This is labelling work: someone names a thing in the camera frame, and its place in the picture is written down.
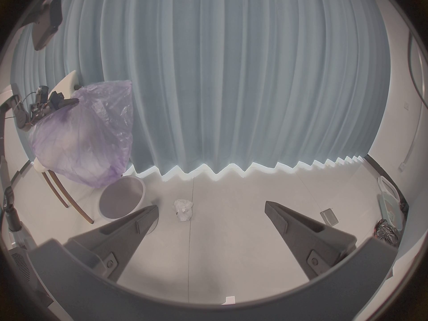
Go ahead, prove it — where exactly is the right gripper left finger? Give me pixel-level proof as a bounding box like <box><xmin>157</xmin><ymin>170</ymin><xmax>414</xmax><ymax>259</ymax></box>
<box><xmin>67</xmin><ymin>205</ymin><xmax>158</xmax><ymax>282</ymax></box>

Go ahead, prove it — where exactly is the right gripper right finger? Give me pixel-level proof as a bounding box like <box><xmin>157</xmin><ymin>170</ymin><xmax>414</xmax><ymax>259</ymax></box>
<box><xmin>265</xmin><ymin>201</ymin><xmax>356</xmax><ymax>282</ymax></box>

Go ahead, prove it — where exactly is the purple plastic bag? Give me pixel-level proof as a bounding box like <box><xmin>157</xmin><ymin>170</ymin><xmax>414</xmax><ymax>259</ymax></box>
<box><xmin>28</xmin><ymin>80</ymin><xmax>134</xmax><ymax>189</ymax></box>

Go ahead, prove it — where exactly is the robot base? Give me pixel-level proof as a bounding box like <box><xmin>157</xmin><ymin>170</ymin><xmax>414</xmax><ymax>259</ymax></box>
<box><xmin>5</xmin><ymin>228</ymin><xmax>55</xmax><ymax>311</ymax></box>

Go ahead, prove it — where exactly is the white trash bin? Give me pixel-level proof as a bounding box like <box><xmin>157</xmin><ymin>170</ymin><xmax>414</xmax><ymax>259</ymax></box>
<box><xmin>98</xmin><ymin>176</ymin><xmax>158</xmax><ymax>236</ymax></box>

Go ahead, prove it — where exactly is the crumpled black plastic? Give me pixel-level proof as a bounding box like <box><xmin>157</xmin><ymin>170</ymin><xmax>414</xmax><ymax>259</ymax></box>
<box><xmin>373</xmin><ymin>219</ymin><xmax>401</xmax><ymax>247</ymax></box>

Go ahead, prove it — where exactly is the wooden chair with cream cushions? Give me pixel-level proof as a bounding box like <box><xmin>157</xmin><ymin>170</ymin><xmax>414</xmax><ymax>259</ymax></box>
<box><xmin>33</xmin><ymin>70</ymin><xmax>95</xmax><ymax>225</ymax></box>

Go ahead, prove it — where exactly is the crumpled white paper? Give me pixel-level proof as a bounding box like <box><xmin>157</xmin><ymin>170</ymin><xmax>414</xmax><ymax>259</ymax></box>
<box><xmin>173</xmin><ymin>199</ymin><xmax>194</xmax><ymax>223</ymax></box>

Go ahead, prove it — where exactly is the pale green plastic container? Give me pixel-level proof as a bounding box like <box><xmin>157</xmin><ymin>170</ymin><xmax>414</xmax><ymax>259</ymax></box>
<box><xmin>377</xmin><ymin>176</ymin><xmax>404</xmax><ymax>232</ymax></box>

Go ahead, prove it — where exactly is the pale blue curtain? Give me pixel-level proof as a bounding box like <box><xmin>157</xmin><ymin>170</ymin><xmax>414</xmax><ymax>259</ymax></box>
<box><xmin>10</xmin><ymin>0</ymin><xmax>392</xmax><ymax>184</ymax></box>

